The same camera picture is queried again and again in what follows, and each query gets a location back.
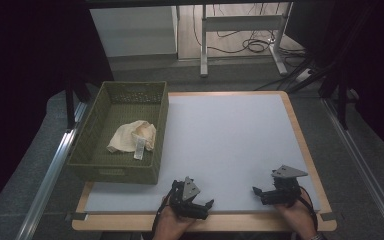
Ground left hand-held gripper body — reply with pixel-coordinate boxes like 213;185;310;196
169;176;206;220

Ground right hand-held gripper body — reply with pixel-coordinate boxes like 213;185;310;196
263;164;309;208

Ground cream printed cloth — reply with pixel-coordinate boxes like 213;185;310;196
106;119;158;161

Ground green woven basket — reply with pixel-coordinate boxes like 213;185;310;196
65;80;170;186

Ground person's left hand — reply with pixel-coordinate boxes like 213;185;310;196
153;197;198;240

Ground person's right hand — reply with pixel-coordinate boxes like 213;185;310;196
274;193;318;239

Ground grey table corner clip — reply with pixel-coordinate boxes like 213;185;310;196
64;211;90;222
319;211;337;222

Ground black tripod stand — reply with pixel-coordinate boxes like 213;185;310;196
253;56;358;131

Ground white power strip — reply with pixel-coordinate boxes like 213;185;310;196
294;68;313;83

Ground dark curtain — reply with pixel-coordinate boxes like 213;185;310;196
284;0;384;163
0;0;115;223

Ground white cabinet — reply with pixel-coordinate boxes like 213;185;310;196
89;5;180;58

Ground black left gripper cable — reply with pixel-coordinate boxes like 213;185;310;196
151;188;175;236

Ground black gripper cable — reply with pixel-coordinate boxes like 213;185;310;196
299;185;320;232
151;188;175;236

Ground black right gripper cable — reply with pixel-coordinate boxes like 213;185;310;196
299;185;320;232

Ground aluminium rail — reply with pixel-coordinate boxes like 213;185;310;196
14;101;89;240
323;98;384;240

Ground black floor cables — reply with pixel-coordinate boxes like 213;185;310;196
193;3;309;68

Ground white metal desk frame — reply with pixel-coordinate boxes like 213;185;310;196
199;3;294;78

